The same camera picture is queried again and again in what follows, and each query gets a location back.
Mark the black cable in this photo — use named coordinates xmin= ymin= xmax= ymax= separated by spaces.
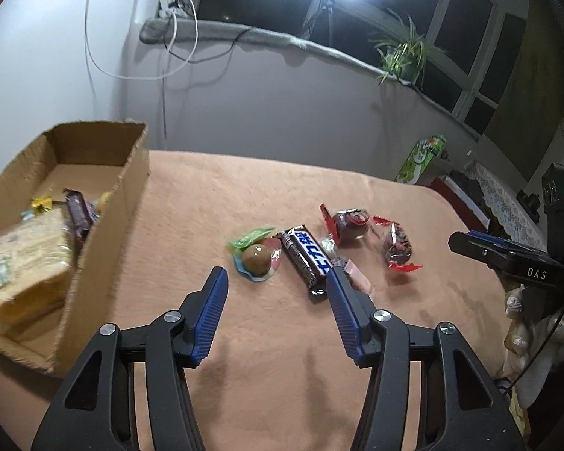
xmin=497 ymin=304 xmax=564 ymax=391

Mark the green white carton box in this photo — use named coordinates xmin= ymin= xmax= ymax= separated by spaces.
xmin=395 ymin=135 xmax=446 ymax=184

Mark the dark chocolate bar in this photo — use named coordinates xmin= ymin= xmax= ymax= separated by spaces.
xmin=64 ymin=188 xmax=97 ymax=247

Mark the white power strip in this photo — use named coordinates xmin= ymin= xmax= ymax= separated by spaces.
xmin=158 ymin=0 xmax=194 ymax=18

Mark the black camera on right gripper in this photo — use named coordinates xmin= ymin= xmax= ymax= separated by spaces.
xmin=542 ymin=163 xmax=564 ymax=265

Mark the potted spider plant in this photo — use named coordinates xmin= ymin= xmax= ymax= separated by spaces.
xmin=371 ymin=7 xmax=447 ymax=86

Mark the red chocolate cake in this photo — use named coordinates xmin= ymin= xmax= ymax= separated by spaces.
xmin=320 ymin=204 xmax=371 ymax=245

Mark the yellow candy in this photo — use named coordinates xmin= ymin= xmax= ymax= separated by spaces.
xmin=30 ymin=197 xmax=54 ymax=215

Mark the pink small sachet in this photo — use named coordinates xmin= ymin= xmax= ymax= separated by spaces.
xmin=343 ymin=260 xmax=375 ymax=299

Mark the black snickers style bar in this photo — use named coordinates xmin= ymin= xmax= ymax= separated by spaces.
xmin=275 ymin=225 xmax=333 ymax=303

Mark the green round pastry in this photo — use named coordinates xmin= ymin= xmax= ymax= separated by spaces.
xmin=227 ymin=227 xmax=282 ymax=282

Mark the open cardboard box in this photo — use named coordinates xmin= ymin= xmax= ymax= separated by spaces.
xmin=0 ymin=121 xmax=149 ymax=377

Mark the gloved right hand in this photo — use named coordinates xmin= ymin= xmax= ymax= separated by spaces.
xmin=503 ymin=285 xmax=564 ymax=409

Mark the peach fleece table blanket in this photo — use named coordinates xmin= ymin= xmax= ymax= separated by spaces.
xmin=0 ymin=150 xmax=523 ymax=451

